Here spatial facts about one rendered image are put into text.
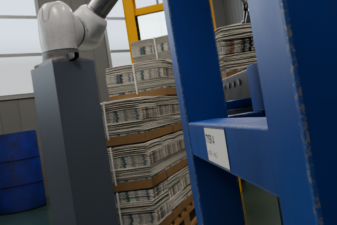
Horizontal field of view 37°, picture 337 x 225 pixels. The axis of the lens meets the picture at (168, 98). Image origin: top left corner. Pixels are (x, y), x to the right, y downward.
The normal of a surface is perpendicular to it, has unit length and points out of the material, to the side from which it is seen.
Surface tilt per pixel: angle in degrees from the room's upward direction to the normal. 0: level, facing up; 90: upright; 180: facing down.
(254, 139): 90
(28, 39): 90
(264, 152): 90
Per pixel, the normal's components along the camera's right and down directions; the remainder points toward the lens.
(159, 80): -0.24, 0.01
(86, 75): 0.65, -0.12
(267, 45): -0.98, 0.15
